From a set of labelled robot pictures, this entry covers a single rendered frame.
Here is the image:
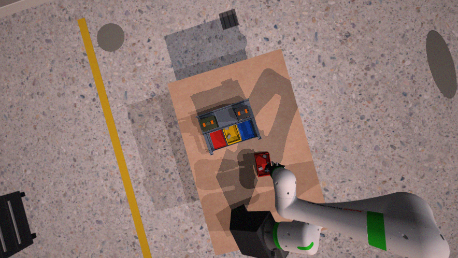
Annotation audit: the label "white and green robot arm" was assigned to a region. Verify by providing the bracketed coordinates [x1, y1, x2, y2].
[262, 162, 450, 258]

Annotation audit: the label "yellow bin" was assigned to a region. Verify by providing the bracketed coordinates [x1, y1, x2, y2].
[223, 125, 241, 144]

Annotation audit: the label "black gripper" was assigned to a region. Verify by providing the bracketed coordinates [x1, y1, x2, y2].
[264, 161, 285, 173]

